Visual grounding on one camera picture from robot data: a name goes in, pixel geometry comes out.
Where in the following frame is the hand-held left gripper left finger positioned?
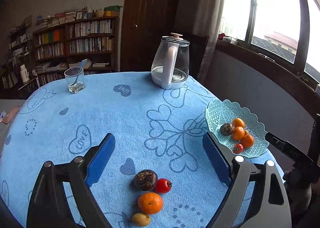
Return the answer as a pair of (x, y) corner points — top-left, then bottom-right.
(26, 133), (116, 228)

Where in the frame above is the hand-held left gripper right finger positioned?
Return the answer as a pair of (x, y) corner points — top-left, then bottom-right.
(202, 132), (292, 228)

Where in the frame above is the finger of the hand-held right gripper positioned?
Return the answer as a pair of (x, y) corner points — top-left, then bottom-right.
(265, 132), (288, 152)

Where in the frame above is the mandarin orange with stem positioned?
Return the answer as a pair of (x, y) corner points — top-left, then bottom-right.
(241, 134), (255, 149)
(138, 192), (164, 215)

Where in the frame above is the small brown water chestnut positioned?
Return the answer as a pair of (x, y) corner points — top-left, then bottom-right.
(220, 123), (235, 136)

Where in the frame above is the large orange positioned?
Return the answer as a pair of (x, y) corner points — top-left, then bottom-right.
(231, 126), (245, 141)

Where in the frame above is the small smooth orange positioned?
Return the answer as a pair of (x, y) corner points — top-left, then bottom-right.
(232, 117), (245, 129)

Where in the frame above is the light blue plastic basket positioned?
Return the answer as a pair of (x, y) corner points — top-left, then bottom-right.
(205, 99), (270, 159)

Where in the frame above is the large brown water chestnut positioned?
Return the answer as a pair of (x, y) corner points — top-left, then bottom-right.
(132, 169), (158, 191)

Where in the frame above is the small brown kiwi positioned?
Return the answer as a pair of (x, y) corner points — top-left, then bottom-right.
(131, 213), (151, 227)

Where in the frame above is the blue printed towel cloth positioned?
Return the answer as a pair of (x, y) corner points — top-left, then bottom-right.
(0, 71), (285, 228)

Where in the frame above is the clear glass cup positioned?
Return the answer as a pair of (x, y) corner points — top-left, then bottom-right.
(64, 66), (85, 94)

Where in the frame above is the white thermos bottle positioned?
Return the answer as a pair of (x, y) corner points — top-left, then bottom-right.
(20, 64), (30, 84)

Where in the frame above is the wooden bookshelf with books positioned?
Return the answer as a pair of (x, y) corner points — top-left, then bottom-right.
(32, 16), (120, 86)

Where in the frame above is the patterned curtain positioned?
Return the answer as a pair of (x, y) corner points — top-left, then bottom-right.
(197, 0), (227, 89)

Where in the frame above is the open cluttered shelf rack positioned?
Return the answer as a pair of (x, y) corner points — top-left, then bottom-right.
(0, 16), (34, 91)

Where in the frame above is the dark wooden door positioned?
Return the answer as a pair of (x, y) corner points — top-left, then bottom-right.
(120, 0), (184, 72)

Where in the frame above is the glass kettle with white handle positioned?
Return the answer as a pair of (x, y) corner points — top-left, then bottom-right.
(151, 33), (190, 89)

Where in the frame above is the window with dark frame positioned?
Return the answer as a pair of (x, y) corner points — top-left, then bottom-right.
(220, 0), (320, 89)

